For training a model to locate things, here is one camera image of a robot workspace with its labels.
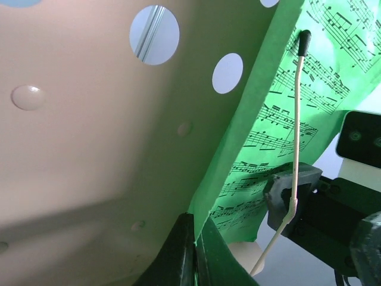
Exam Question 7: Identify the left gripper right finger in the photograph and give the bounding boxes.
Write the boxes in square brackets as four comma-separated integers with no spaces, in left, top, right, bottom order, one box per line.
[195,218,258,286]

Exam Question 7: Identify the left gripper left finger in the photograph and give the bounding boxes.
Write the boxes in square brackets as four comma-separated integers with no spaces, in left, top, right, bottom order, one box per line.
[134,213,196,286]

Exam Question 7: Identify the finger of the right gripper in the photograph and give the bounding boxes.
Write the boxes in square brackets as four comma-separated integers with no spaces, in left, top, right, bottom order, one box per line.
[263,162,323,229]

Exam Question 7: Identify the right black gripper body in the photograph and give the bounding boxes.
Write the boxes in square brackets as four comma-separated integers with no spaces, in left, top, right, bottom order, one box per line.
[285,176,380,271]

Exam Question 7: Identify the green sheet music page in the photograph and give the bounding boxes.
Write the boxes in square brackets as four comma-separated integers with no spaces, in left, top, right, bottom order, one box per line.
[189,1,380,243]

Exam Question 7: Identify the pink tripod music stand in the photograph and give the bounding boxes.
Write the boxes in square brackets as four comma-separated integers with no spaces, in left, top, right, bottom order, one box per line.
[0,0,313,286]

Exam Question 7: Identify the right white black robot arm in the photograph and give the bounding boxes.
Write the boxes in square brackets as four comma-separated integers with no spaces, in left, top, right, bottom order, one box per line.
[281,160,380,285]

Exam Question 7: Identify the right aluminium corner post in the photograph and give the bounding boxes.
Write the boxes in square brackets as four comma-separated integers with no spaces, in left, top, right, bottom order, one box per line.
[135,5,165,62]

